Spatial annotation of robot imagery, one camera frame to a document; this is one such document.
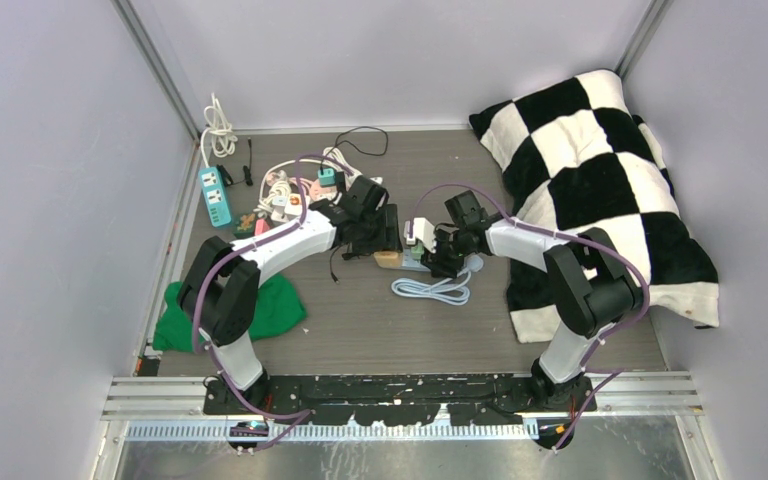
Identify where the light blue cable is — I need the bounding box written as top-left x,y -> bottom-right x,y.
391,254 -> 485,307

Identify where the green plug adapter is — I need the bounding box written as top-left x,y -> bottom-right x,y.
410,243 -> 425,261

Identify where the green cloth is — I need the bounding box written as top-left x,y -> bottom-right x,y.
151,274 -> 307,352

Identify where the teal small plug adapter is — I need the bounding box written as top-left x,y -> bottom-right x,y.
317,167 -> 337,188

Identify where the white cube socket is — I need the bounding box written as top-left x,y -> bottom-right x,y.
284,193 -> 309,219

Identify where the orange cube adapter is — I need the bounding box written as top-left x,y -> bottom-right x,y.
373,251 -> 403,269

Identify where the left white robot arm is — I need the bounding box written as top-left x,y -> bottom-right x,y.
177,176 -> 398,414

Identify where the green patterned adapter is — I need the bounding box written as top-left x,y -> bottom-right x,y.
232,213 -> 258,240

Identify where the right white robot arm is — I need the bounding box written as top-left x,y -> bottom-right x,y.
404,189 -> 650,411

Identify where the light blue power strip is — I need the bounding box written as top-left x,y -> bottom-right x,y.
398,255 -> 431,274

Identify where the black thin cable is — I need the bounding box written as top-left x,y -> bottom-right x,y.
334,125 -> 391,160

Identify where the white power strip cable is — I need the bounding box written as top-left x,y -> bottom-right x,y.
199,92 -> 240,170

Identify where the black white checkered blanket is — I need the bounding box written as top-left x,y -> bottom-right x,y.
468,69 -> 720,328

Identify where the pink plug adapter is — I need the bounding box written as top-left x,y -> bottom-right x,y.
254,218 -> 272,236

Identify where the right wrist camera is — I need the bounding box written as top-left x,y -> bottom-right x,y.
404,217 -> 436,252

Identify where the teal power strip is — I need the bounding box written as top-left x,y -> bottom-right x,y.
198,166 -> 232,227

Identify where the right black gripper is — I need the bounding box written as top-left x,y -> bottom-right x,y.
421,226 -> 472,278

